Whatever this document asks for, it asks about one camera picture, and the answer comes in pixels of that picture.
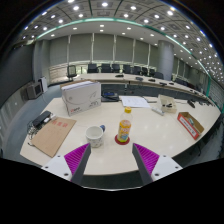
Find grey box monitor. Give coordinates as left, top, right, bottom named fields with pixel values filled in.
left=25, top=82, right=44, bottom=100

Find black cable bundle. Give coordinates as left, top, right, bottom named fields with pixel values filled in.
left=26, top=121, right=39, bottom=139

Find flat round red coaster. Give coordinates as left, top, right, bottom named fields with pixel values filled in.
left=114, top=133, right=131, bottom=146

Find red and white open box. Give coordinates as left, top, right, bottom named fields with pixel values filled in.
left=176, top=111, right=205, bottom=140

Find group of black office chairs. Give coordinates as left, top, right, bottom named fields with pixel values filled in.
left=66, top=63, right=188, bottom=86

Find white patterned paper cup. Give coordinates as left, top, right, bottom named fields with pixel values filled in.
left=85, top=125, right=105, bottom=149

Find yellow-capped orange drink bottle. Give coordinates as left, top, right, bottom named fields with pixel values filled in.
left=117, top=106, right=134, bottom=143

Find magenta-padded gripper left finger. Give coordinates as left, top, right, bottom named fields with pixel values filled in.
left=41, top=143, right=92, bottom=186

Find small open cardboard box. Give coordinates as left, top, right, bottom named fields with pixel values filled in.
left=157, top=94, right=178, bottom=114

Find black rectangular device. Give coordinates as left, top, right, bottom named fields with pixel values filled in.
left=32, top=110, right=53, bottom=128

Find flat brown cardboard sheet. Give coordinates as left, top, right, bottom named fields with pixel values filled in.
left=30, top=116, right=78, bottom=158

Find white cabinet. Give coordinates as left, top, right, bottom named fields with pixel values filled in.
left=39, top=76, right=49, bottom=94

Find group of ceiling lights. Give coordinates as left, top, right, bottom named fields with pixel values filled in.
left=21, top=0, right=224, bottom=79

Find white cardboard box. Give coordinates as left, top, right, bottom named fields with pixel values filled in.
left=60, top=80, right=102, bottom=117

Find long conference desk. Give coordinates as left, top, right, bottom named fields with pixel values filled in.
left=71, top=72, right=214, bottom=104

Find white paper sheets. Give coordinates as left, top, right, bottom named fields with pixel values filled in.
left=119, top=95, right=152, bottom=109

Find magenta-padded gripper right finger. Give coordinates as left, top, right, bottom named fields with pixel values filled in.
left=131, top=143, right=184, bottom=186

